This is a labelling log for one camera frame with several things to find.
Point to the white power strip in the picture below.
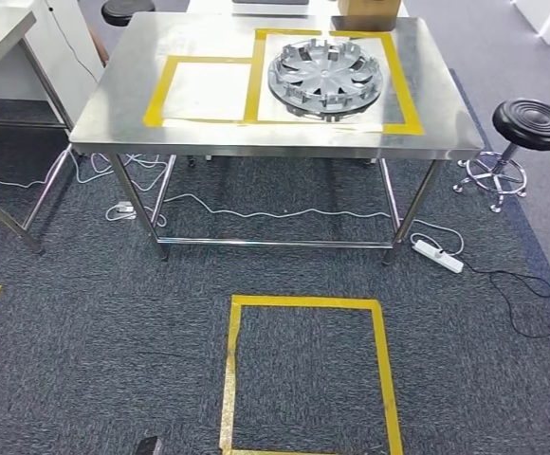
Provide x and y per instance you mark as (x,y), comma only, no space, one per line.
(438,256)

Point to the white display plinth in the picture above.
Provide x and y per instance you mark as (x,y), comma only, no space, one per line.
(545,19)

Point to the yellow workbench tape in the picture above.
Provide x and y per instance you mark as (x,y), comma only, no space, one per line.
(254,81)

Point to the grey plastic wheel hubcap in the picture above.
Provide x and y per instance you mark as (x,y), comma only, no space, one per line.
(325,78)

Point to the cardboard box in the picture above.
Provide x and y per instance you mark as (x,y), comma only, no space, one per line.
(367,6)

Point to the black robot left foot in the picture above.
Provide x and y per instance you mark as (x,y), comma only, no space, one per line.
(149,446)

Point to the white power adapter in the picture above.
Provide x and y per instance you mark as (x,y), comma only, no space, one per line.
(124,208)

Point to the steel workbench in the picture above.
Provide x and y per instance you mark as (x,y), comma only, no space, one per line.
(123,107)

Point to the black round stool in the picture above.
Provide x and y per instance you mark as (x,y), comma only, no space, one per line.
(128,11)
(533,122)

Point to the white office desk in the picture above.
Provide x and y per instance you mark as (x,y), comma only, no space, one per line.
(208,6)

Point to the white cabinet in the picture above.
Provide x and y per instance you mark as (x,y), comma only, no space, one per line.
(66,69)

